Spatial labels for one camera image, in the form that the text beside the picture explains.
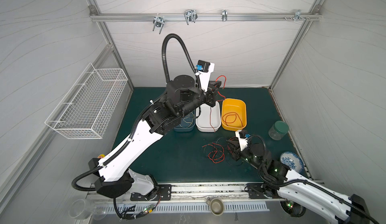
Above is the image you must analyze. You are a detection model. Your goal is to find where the yellow plastic bin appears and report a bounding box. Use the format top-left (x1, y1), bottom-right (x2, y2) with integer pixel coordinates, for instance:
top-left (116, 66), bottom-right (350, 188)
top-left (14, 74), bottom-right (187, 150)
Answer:
top-left (221, 98), bottom-right (247, 132)

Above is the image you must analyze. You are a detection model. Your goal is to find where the green table mat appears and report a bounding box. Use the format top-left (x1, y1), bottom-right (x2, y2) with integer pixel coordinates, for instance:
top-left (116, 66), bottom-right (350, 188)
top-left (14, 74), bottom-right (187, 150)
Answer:
top-left (130, 87), bottom-right (296, 183)

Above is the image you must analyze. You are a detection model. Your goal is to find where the white wire basket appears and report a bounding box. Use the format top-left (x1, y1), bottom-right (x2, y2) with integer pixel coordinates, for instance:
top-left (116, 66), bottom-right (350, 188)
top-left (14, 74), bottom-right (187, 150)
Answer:
top-left (45, 63), bottom-right (128, 140)

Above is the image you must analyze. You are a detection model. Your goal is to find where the blue plastic bin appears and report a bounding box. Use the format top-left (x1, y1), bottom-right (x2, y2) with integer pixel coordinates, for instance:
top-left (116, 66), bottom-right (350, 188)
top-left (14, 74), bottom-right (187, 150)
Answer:
top-left (173, 112), bottom-right (196, 132)

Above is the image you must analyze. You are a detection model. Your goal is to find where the white plastic bin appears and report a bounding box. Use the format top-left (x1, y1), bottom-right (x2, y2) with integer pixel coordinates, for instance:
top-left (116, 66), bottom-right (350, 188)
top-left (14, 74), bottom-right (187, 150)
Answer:
top-left (196, 102), bottom-right (222, 133)

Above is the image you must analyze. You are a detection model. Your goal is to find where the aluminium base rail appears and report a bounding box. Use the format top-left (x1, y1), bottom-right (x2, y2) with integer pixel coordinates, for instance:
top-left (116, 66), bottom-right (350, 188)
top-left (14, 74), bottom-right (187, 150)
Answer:
top-left (86, 182), bottom-right (286, 204)

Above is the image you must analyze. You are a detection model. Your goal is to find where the clear plastic cup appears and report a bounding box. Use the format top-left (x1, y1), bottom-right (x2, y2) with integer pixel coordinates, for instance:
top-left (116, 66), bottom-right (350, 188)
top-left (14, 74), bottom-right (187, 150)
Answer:
top-left (68, 199), bottom-right (107, 221)

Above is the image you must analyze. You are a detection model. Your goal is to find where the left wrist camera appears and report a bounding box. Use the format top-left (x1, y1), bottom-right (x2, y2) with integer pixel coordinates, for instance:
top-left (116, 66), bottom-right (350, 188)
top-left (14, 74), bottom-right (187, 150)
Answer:
top-left (196, 60), bottom-right (215, 92)

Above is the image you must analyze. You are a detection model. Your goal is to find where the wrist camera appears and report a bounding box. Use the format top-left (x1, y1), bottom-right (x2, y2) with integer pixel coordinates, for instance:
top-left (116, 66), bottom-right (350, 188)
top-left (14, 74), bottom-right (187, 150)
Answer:
top-left (196, 60), bottom-right (215, 92)
top-left (235, 130), bottom-right (249, 151)

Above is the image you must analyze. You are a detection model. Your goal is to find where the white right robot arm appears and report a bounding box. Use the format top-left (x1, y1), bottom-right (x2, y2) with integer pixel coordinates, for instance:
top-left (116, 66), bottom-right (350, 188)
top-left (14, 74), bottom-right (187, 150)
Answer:
top-left (227, 137), bottom-right (377, 224)

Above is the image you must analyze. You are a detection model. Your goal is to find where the grey round cup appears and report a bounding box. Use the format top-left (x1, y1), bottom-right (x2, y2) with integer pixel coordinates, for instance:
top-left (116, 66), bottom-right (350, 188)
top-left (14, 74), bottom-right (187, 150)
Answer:
top-left (206, 197), bottom-right (225, 216)

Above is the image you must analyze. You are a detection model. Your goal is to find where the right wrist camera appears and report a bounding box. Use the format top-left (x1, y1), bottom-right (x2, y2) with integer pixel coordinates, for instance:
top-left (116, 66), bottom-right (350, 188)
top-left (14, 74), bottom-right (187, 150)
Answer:
top-left (235, 130), bottom-right (249, 151)

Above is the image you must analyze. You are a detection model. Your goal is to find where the black cable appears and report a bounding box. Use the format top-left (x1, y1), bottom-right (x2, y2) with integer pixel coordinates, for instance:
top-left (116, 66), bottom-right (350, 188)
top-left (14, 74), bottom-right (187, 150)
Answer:
top-left (207, 136), bottom-right (245, 167)

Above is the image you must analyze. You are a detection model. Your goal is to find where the blue patterned bowl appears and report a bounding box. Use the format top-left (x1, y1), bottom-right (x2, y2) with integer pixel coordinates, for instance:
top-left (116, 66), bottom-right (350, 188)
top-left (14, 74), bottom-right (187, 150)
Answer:
top-left (279, 151), bottom-right (305, 173)

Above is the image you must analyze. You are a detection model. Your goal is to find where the green lid glass jar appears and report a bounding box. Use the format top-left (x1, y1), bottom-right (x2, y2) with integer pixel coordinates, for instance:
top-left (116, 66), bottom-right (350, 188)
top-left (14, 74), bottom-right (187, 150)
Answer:
top-left (268, 121), bottom-right (289, 141)

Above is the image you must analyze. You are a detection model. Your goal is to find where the yellow cable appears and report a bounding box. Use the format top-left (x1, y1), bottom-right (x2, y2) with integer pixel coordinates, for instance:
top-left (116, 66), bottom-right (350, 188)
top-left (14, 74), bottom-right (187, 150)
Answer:
top-left (180, 112), bottom-right (195, 128)

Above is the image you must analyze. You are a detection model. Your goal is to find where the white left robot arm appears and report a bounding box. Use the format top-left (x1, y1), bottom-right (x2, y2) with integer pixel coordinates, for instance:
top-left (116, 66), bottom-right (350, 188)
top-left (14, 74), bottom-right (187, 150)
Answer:
top-left (71, 75), bottom-right (222, 199)

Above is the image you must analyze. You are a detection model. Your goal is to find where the aluminium top rail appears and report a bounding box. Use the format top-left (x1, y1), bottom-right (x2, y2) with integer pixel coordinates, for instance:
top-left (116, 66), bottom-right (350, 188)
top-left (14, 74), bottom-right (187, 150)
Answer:
top-left (90, 10), bottom-right (322, 23)

